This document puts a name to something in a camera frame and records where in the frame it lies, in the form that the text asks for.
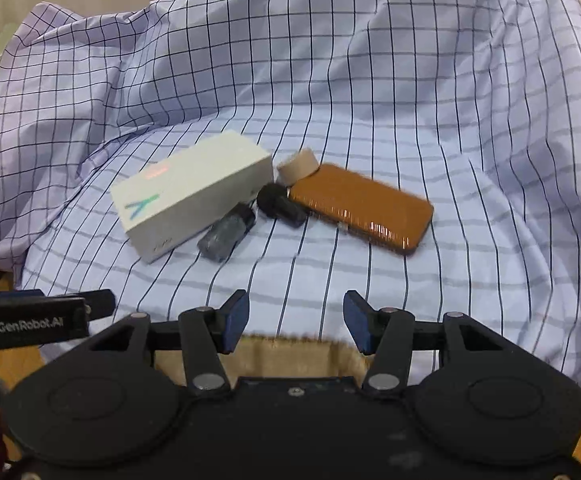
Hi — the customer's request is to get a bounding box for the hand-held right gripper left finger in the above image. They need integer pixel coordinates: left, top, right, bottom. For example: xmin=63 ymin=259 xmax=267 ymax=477
xmin=88 ymin=290 xmax=251 ymax=396

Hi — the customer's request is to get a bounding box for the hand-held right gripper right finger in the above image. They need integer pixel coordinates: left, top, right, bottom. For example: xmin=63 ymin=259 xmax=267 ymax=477
xmin=343 ymin=290 xmax=509 ymax=396

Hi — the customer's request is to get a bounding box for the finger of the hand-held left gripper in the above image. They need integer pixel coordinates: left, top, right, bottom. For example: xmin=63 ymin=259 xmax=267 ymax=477
xmin=81 ymin=289 xmax=117 ymax=320

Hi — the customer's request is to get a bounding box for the grey transparent bottle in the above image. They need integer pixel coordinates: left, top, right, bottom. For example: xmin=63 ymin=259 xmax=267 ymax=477
xmin=197 ymin=202 xmax=257 ymax=262

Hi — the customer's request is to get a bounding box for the brown leather case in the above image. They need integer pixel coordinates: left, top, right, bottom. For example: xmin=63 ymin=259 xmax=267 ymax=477
xmin=289 ymin=162 xmax=434 ymax=257

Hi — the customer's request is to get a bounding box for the black cylinder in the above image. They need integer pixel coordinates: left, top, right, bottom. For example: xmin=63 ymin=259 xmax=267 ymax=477
xmin=257 ymin=183 xmax=308 ymax=227

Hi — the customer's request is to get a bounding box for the white cardboard box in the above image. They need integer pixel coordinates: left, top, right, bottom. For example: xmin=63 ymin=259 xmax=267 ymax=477
xmin=110 ymin=130 xmax=274 ymax=264

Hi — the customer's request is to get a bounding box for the beige tape roll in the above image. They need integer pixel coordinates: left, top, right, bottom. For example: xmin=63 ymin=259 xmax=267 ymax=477
xmin=276 ymin=148 xmax=320 ymax=186

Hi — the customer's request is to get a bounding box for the checkered lilac bed sheet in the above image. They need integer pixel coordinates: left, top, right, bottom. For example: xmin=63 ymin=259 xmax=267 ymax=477
xmin=0 ymin=0 xmax=581 ymax=396

